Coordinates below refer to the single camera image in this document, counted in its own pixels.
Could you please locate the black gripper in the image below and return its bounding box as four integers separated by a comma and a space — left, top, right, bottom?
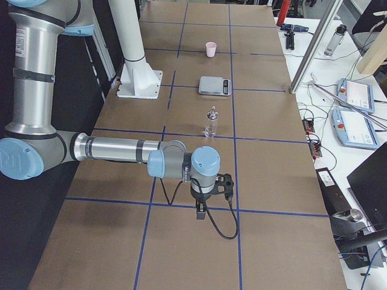
191, 190, 208, 219

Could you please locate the clear glass sauce bottle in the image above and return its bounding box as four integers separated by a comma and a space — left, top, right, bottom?
204, 106, 218, 137

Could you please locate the pink paper cup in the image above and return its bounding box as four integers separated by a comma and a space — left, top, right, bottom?
205, 42, 217, 58

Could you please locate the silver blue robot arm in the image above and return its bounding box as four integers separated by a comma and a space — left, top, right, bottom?
1, 1, 225, 219

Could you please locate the silver digital kitchen scale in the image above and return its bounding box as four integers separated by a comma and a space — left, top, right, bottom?
198, 76, 232, 96

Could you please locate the orange black connector strip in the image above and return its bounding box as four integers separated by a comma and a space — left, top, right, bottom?
302, 118, 322, 160

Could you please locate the black box with label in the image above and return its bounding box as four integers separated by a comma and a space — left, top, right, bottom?
316, 167, 351, 216

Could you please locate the near blue teach pendant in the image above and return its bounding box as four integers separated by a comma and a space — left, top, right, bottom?
331, 108, 380, 150

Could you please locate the blue teach pendant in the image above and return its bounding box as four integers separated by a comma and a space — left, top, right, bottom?
331, 108, 380, 150
337, 78, 375, 113

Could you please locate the black computer monitor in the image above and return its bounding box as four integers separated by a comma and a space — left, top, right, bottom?
347, 143, 387, 228

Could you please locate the black folded tripod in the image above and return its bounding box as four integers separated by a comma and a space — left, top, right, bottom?
285, 28, 294, 50

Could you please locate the metal rod white claw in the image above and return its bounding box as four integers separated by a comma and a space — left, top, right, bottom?
310, 74, 387, 127

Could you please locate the far blue teach pendant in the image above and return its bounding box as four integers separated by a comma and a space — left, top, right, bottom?
337, 78, 375, 113

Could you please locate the clear grey drinking bottle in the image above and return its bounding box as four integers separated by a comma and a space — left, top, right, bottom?
324, 24, 347, 56

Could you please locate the red water bottle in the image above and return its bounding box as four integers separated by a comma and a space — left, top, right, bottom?
276, 0, 291, 27

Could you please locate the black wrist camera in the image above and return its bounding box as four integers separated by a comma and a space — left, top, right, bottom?
210, 173, 234, 202

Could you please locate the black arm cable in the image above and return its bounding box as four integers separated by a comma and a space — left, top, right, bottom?
159, 176, 238, 240

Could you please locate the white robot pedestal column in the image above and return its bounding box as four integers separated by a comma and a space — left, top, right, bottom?
109, 0, 163, 99

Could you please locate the aluminium frame post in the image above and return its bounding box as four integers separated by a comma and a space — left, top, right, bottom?
289, 0, 343, 94

